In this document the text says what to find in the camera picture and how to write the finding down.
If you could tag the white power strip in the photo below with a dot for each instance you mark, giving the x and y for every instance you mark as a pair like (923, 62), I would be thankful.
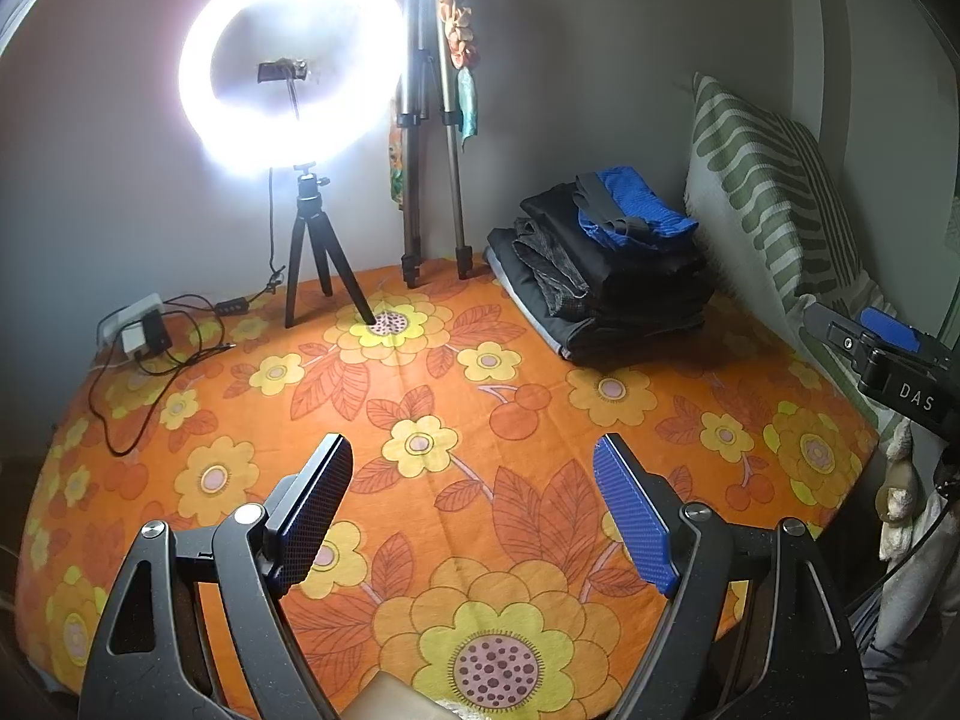
(124, 322)

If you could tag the black folded pants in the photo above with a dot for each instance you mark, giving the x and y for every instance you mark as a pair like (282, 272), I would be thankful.
(637, 277)

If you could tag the orange scrunchie cloth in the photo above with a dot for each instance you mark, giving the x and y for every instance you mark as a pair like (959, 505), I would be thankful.
(459, 15)

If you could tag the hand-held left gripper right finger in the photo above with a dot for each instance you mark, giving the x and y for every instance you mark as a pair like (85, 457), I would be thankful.
(634, 510)

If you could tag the blue pants with grey waistband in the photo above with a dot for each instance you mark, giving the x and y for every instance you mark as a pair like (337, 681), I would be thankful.
(637, 202)

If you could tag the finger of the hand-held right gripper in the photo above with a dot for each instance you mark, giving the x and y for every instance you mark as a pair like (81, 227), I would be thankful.
(844, 341)
(889, 330)

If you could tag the cream plush toy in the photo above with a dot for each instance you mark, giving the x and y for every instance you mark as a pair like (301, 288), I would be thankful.
(896, 495)

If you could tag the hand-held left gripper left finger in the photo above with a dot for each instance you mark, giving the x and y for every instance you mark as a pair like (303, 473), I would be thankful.
(311, 510)

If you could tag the orange floral blanket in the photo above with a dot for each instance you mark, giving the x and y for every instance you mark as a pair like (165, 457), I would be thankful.
(465, 405)

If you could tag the green cloth strip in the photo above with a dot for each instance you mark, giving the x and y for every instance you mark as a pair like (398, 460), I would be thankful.
(469, 101)

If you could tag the tall silver tripod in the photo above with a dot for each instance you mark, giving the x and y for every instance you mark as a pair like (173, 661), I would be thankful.
(409, 165)

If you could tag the floral patterned cloth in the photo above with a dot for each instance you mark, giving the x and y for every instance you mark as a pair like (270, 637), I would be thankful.
(395, 165)

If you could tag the green striped white pillow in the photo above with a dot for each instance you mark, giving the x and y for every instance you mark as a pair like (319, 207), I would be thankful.
(757, 187)
(840, 382)

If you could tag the black power adapter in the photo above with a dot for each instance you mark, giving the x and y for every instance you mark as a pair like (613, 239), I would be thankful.
(157, 334)

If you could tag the beige cloth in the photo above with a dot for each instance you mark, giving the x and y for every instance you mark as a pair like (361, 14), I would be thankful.
(405, 701)

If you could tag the pile of dark folded clothes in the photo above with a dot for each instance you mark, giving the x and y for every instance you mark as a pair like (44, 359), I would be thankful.
(592, 334)

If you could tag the small black tripod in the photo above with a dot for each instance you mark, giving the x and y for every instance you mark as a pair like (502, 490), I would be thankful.
(307, 199)

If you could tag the grey striped cloth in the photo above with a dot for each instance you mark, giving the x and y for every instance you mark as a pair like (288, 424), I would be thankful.
(907, 667)

